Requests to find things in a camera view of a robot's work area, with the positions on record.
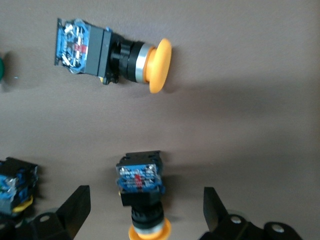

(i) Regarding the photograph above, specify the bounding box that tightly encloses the brown table cover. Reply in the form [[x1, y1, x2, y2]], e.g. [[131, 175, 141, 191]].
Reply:
[[0, 0, 320, 240]]

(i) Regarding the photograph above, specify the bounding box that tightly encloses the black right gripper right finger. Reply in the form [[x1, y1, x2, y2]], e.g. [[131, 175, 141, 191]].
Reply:
[[199, 186, 251, 240]]

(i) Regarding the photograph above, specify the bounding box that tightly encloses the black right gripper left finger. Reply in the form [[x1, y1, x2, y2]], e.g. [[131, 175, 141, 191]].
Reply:
[[24, 184, 91, 240]]

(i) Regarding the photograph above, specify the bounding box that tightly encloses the green push button switch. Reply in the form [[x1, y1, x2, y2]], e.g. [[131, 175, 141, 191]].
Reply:
[[0, 156, 40, 221], [0, 51, 6, 83]]

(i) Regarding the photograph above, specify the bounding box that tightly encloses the yellow push button switch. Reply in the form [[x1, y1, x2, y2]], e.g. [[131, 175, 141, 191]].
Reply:
[[54, 17, 173, 95], [115, 149, 173, 240]]

